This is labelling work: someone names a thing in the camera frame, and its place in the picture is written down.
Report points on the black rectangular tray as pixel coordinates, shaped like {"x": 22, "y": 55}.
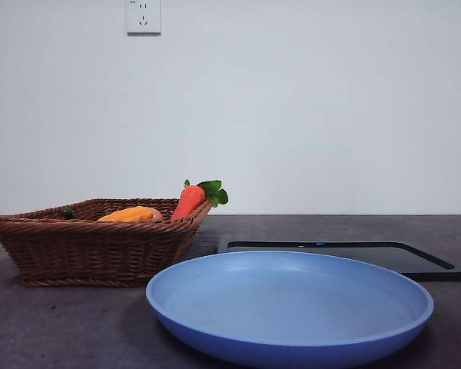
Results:
{"x": 418, "y": 261}

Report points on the orange yellow corn cob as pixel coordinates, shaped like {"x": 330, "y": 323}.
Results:
{"x": 130, "y": 214}

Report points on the orange carrot with green leaves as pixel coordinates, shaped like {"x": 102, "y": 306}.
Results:
{"x": 190, "y": 201}

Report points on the brown wicker basket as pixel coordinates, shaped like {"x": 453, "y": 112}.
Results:
{"x": 92, "y": 250}

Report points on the white wall socket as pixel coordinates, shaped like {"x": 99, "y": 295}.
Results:
{"x": 143, "y": 17}

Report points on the blue round plate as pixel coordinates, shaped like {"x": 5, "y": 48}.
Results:
{"x": 288, "y": 307}

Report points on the brown egg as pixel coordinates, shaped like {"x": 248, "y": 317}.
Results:
{"x": 157, "y": 216}

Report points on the dark green vegetable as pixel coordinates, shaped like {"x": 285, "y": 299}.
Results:
{"x": 68, "y": 213}

